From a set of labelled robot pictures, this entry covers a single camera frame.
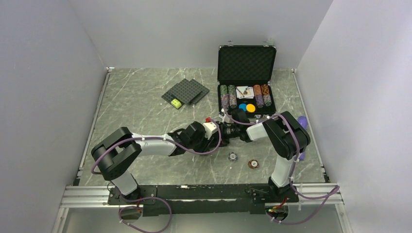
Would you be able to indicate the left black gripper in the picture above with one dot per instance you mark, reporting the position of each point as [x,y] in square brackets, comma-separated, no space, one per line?
[205,146]

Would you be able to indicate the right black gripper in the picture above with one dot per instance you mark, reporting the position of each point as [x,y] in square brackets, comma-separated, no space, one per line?
[224,141]

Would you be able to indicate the purple-grey chip stack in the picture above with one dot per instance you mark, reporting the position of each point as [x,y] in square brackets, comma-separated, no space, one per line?
[232,102]

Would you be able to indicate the grey chip stack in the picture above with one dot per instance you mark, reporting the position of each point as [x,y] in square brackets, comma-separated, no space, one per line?
[225,101]

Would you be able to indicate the dark green chip stack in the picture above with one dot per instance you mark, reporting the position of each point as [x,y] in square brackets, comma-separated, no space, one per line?
[232,91]

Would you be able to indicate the purple chip stack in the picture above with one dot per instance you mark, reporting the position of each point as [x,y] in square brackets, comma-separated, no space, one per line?
[259,101]

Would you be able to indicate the small chip stack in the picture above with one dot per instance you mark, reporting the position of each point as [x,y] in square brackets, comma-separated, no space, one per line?
[267,100]

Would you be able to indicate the red chip stack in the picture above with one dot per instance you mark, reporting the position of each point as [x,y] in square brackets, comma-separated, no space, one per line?
[257,90]

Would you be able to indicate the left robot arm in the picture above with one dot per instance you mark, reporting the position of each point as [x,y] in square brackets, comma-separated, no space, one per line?
[114,155]

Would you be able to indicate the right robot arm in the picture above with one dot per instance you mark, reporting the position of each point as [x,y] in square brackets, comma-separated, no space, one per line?
[287,136]

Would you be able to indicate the blue dealer button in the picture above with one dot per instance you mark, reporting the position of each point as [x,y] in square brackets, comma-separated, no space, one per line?
[243,106]

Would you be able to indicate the yellow dealer button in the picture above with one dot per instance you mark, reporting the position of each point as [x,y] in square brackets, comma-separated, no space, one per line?
[250,108]

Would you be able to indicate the yellow-green dice block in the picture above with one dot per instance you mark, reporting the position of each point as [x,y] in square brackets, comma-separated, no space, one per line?
[176,103]

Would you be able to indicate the playing cards deck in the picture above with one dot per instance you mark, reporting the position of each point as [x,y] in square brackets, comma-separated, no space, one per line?
[244,92]

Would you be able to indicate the dark foam pad top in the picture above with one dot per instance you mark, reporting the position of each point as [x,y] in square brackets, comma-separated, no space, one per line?
[183,91]

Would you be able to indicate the black poker case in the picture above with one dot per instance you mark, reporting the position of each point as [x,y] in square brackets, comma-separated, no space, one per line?
[244,65]

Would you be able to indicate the purple cylinder object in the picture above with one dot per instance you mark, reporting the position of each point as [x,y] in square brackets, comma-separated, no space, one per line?
[302,120]

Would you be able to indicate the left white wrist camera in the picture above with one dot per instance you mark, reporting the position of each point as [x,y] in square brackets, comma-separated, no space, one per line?
[211,128]

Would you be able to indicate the black base frame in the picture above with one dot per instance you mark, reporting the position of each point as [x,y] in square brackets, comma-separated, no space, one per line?
[251,198]

